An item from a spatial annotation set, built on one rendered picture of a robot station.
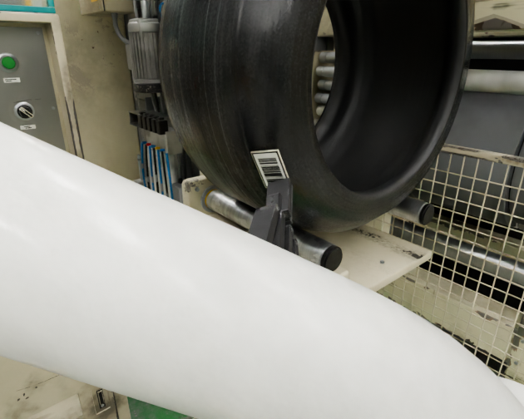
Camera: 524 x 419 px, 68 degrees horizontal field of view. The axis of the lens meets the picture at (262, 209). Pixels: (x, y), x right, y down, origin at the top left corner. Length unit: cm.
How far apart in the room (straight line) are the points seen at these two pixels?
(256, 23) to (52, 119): 66
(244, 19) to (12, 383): 103
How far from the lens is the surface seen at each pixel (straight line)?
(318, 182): 55
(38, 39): 102
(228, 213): 76
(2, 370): 119
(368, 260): 82
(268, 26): 48
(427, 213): 82
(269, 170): 51
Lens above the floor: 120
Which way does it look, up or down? 22 degrees down
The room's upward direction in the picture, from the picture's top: straight up
